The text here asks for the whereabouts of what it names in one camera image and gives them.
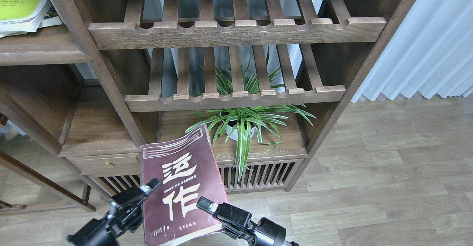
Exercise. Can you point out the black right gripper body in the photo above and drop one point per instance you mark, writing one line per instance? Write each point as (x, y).
(265, 233)

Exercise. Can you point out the white book under paperback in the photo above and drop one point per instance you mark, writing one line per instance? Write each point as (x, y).
(14, 32)

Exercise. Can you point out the slatted cabinet door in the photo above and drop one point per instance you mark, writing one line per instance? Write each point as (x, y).
(260, 176)
(115, 184)

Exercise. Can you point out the right slatted cabinet door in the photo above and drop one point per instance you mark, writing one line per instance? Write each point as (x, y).
(260, 176)

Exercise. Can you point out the yellow green cover book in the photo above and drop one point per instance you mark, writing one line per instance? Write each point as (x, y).
(22, 15)

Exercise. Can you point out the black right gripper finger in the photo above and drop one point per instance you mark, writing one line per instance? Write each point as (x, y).
(233, 218)

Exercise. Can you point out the white pleated curtain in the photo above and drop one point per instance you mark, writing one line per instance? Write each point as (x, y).
(431, 54)

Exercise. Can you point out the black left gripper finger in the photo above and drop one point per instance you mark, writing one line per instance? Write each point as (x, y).
(134, 196)

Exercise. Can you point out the colourful 300 paperback book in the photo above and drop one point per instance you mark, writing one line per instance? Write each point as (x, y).
(51, 19)

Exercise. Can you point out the maroon book white characters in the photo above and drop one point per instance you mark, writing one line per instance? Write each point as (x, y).
(187, 170)

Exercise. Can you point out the left slatted cabinet door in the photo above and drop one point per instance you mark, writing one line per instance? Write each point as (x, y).
(115, 184)

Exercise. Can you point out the white plant pot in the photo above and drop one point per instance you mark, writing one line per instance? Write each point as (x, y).
(234, 131)

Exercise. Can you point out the dark wooden bookshelf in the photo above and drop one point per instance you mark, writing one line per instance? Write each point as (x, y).
(121, 73)

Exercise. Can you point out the wooden drawer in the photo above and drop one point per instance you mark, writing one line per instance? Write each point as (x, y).
(124, 164)

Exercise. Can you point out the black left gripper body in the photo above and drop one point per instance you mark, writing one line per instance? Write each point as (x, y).
(104, 232)

